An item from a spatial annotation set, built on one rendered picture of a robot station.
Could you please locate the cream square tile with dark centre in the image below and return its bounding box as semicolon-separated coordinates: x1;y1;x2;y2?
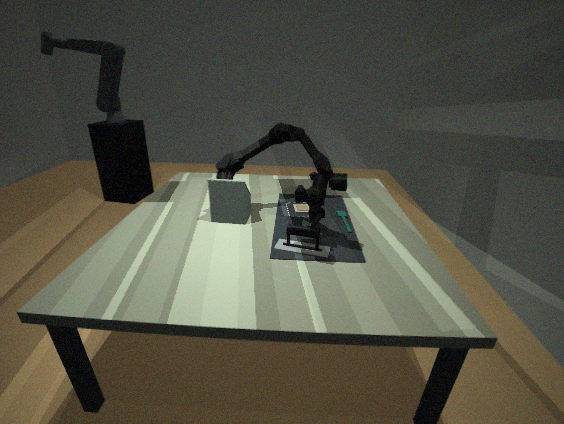
293;204;309;213

